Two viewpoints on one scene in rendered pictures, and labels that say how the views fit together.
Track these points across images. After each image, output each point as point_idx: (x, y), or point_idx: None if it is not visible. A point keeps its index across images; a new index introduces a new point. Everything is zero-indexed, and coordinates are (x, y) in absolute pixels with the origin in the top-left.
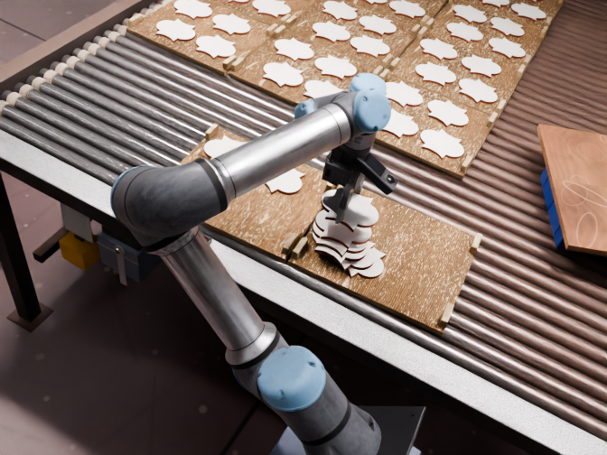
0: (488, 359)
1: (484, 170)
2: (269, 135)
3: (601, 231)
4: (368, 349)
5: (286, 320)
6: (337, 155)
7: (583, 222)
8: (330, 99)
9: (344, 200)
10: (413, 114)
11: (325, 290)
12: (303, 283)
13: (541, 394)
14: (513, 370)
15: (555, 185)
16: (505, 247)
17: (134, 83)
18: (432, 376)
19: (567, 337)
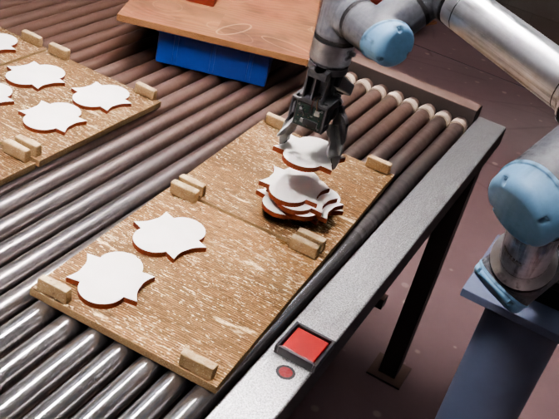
0: (403, 165)
1: None
2: (527, 30)
3: (286, 40)
4: (422, 229)
5: (383, 291)
6: (325, 93)
7: (275, 43)
8: (410, 0)
9: (346, 131)
10: (29, 101)
11: (353, 242)
12: (343, 258)
13: (434, 147)
14: (412, 155)
15: (224, 38)
16: (265, 113)
17: None
18: (437, 198)
19: (369, 116)
